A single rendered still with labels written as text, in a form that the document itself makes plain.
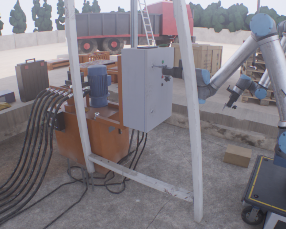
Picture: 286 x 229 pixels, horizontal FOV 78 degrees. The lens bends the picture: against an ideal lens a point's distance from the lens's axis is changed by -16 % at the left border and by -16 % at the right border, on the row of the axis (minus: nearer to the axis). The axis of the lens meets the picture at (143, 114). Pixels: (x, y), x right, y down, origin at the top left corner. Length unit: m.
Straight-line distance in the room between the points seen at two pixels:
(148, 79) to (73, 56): 0.65
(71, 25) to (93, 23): 8.12
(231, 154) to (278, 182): 0.77
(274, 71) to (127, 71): 0.95
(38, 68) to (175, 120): 2.42
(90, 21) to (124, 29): 1.66
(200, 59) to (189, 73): 3.32
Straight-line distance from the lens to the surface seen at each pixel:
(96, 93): 2.17
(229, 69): 1.32
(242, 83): 1.77
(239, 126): 2.90
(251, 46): 1.27
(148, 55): 1.39
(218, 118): 2.93
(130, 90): 1.51
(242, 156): 2.40
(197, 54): 4.49
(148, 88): 1.43
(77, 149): 2.30
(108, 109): 2.12
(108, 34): 9.93
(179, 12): 1.13
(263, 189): 1.72
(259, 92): 1.67
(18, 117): 3.39
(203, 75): 1.25
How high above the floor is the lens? 1.36
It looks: 22 degrees down
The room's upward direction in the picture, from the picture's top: straight up
